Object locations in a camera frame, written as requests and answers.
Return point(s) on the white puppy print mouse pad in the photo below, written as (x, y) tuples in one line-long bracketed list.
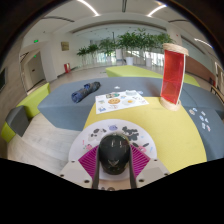
[(110, 126)]

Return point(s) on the grey cube stool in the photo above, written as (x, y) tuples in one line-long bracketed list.
[(17, 120)]

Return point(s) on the white sticker sheet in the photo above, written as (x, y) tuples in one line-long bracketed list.
[(120, 101)]

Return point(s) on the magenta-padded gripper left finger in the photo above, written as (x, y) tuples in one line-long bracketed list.
[(87, 162)]

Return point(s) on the doorway with dark door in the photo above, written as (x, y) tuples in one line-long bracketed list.
[(35, 70)]

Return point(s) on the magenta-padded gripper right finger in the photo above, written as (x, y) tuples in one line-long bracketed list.
[(141, 161)]

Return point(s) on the red fire extinguisher box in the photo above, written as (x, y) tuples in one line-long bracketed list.
[(67, 68)]

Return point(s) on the yellow-green long bench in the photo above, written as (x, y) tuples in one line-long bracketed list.
[(35, 98)]

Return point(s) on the black computer mouse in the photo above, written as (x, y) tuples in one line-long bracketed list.
[(114, 153)]

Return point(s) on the red cylinder lantern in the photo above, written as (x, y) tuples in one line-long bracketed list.
[(172, 76)]

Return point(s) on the ceiling strip lights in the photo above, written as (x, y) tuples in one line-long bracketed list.
[(89, 7)]

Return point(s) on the yellow-green flat bench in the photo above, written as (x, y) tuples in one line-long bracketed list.
[(133, 71)]

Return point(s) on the row of potted green plants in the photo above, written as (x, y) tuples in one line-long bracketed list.
[(133, 41)]

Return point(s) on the brown wall plaque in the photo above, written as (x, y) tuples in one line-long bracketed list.
[(65, 46)]

